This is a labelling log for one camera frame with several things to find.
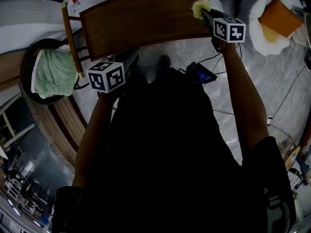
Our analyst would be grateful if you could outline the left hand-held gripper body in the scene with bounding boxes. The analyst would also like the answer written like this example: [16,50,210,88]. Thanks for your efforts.
[86,61,126,97]

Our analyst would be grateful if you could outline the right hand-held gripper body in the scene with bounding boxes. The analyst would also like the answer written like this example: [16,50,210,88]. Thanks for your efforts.
[211,17,246,53]

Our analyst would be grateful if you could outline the yellow cloth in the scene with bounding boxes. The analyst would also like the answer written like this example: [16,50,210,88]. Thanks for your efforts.
[191,0,211,20]

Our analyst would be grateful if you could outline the wooden shelf table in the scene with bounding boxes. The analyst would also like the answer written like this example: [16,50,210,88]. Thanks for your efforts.
[61,0,212,80]

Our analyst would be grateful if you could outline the person's right forearm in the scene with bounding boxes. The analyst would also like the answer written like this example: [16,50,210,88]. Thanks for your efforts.
[220,42,269,166]

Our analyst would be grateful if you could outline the person's left forearm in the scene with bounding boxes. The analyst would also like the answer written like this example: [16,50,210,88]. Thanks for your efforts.
[72,92,122,188]

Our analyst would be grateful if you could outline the white slipper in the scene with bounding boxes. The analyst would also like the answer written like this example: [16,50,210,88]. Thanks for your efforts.
[208,0,224,13]

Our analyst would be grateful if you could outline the white round pouf sofa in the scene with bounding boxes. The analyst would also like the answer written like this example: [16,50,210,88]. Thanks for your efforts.
[237,0,306,57]

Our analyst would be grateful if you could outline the yellow cushion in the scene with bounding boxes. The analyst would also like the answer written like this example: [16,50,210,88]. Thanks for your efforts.
[261,24,285,43]

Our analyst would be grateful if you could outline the black device blue screen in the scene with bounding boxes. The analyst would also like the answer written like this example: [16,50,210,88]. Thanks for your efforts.
[186,62,218,84]

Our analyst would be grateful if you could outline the orange cushion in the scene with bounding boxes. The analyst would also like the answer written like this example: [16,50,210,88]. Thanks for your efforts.
[259,0,304,38]

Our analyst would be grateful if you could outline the green knitted blanket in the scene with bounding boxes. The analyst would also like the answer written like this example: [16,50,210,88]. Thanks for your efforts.
[31,49,78,100]

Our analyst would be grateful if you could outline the long wooden platform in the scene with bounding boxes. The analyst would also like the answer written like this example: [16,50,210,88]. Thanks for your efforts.
[0,52,88,174]

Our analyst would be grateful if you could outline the white round bin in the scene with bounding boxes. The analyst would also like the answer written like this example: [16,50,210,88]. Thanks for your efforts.
[290,7,311,50]

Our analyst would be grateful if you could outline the dark wicker chair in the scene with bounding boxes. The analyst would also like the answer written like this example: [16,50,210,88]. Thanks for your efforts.
[20,38,89,105]

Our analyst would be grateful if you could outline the person in dark shirt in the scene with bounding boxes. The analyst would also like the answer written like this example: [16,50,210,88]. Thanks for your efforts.
[52,67,297,233]

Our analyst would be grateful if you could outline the white board table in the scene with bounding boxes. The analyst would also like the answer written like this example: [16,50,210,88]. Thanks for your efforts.
[0,91,36,160]

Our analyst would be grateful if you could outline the striped cushion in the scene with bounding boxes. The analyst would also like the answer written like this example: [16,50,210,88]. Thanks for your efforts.
[301,139,311,157]

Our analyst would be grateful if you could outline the grey black worn backpack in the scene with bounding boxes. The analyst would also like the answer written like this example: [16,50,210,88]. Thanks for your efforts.
[264,188,297,233]

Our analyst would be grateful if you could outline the black floor cable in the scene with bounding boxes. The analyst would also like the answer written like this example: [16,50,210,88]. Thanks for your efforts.
[267,66,308,121]

